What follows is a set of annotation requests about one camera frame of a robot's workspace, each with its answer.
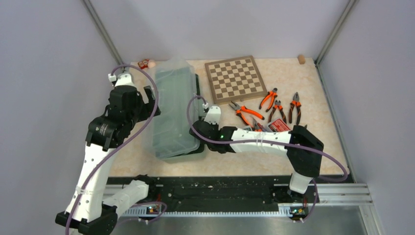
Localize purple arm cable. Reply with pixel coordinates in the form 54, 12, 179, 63
186, 95, 349, 224
65, 64, 168, 235

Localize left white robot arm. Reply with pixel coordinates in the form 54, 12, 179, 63
55, 85, 160, 235

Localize red tool card pack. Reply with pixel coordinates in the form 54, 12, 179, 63
267, 118, 291, 132

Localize aluminium frame post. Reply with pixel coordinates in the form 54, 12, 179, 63
80, 0, 124, 65
314, 0, 359, 67

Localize orange long nose pliers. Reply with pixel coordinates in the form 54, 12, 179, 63
252, 118, 266, 132

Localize aluminium frame post right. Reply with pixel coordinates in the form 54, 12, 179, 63
314, 0, 359, 67

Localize small red printed box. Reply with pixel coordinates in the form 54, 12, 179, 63
137, 59, 150, 70

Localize large orange pliers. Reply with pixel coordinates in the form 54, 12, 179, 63
229, 101, 265, 127

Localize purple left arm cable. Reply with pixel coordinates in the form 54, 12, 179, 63
65, 64, 168, 235

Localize green plastic tool box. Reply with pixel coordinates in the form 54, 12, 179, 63
142, 57, 205, 163

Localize orange diagonal cutters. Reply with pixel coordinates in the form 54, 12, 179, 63
259, 88, 277, 112

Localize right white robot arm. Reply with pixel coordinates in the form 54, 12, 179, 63
189, 95, 323, 202

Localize wooden handle hammer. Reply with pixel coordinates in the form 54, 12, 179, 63
147, 60, 157, 69

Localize orange handled pliers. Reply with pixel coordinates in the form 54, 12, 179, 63
288, 92, 302, 126

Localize wooden chessboard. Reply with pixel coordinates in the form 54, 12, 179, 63
205, 55, 268, 104

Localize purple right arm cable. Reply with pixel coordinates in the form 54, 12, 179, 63
186, 95, 349, 224

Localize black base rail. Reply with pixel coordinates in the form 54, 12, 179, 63
107, 175, 354, 215

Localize aluminium frame post left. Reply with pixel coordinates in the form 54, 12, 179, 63
80, 0, 124, 65

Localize small orange pliers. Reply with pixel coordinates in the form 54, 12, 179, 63
268, 100, 287, 124

